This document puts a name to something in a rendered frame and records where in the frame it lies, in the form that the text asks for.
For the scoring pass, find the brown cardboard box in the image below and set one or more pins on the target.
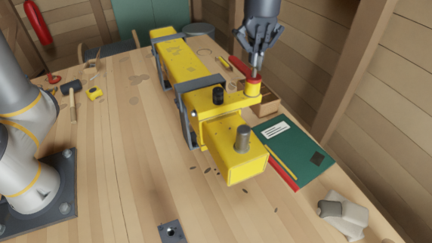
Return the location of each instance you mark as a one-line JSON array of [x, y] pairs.
[[268, 103]]

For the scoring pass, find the green cupboard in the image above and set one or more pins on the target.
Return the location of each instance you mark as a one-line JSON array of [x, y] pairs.
[[148, 17]]

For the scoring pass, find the red book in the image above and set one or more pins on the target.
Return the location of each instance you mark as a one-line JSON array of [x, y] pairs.
[[283, 177]]

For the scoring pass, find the wooden chair grey cushion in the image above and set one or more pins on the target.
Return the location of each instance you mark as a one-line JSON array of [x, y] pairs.
[[108, 49]]

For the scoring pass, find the grey cylindrical pin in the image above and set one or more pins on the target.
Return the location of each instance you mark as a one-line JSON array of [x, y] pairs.
[[242, 140]]

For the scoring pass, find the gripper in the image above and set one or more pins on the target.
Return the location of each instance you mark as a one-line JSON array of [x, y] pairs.
[[261, 27]]

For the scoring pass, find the yellow tape measure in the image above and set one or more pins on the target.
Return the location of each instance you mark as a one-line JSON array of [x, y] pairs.
[[94, 93]]

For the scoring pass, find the small grey holed plate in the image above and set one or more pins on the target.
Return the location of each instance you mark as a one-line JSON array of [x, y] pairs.
[[172, 232]]

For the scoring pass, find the yellow spreader beam body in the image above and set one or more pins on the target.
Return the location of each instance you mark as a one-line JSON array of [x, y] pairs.
[[184, 64]]

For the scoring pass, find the grey rounded block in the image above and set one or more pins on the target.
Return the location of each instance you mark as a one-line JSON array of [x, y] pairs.
[[329, 209]]

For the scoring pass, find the red keeper lever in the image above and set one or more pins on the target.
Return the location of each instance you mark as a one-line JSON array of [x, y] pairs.
[[239, 65]]

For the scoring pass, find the grey cradle bracket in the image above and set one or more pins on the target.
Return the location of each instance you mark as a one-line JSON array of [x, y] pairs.
[[158, 42], [199, 84]]

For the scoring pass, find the green book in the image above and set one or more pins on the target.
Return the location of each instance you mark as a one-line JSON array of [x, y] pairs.
[[297, 151]]

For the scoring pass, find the wooden post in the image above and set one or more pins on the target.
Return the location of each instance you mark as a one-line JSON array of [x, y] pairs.
[[347, 67]]

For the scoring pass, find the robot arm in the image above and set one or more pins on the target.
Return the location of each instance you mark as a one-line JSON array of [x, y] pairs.
[[23, 135]]

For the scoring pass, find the red small hook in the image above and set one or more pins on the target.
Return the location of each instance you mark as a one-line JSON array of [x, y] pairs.
[[54, 79]]

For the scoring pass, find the yellow red-capped pin rest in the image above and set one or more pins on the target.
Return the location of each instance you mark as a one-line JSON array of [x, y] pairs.
[[252, 88]]

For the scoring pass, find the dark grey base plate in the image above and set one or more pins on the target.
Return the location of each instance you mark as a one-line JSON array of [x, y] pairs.
[[64, 189]]

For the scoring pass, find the black knob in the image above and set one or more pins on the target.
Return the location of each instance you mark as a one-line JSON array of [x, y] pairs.
[[218, 96]]

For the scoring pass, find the yellow pencil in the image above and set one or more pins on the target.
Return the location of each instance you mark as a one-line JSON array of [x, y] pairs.
[[280, 162]]

